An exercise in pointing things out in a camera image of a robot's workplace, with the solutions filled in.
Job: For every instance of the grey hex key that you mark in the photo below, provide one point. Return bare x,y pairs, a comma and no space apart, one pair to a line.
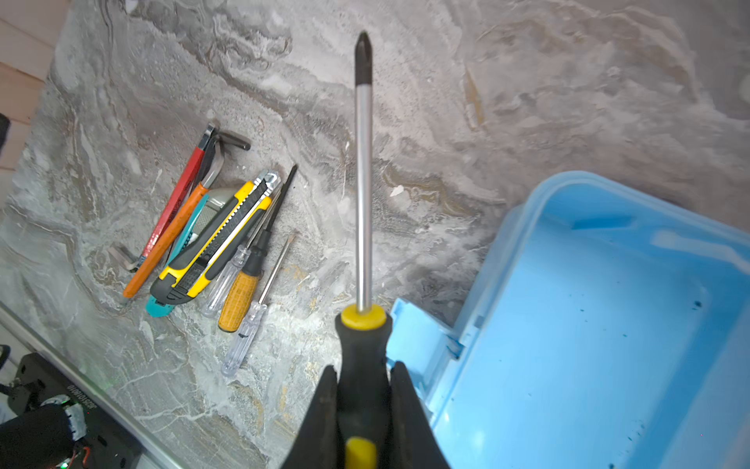
215,143

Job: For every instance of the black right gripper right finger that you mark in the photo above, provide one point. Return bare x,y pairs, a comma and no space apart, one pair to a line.
412,443

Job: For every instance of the clear handled screwdriver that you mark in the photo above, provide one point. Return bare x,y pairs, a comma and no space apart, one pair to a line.
252,321
220,288

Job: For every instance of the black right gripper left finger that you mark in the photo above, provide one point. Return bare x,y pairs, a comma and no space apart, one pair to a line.
316,444

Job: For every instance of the yellow black utility knife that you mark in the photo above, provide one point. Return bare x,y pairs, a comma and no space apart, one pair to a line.
204,258

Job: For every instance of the orange pencil tool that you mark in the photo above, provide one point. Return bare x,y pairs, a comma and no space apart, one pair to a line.
168,237

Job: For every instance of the black yellow phillips screwdriver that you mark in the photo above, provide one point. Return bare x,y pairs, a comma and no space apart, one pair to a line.
363,409

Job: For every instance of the red handled tool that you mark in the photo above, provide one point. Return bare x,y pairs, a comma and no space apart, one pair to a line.
189,178

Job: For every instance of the teal utility knife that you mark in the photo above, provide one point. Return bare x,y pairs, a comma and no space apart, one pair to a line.
207,208

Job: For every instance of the blue plastic tool box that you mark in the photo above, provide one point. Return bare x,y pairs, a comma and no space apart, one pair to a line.
606,329

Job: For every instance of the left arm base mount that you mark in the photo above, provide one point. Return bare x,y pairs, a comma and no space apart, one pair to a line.
55,424

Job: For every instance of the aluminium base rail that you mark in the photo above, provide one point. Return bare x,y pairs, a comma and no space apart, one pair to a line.
18,339

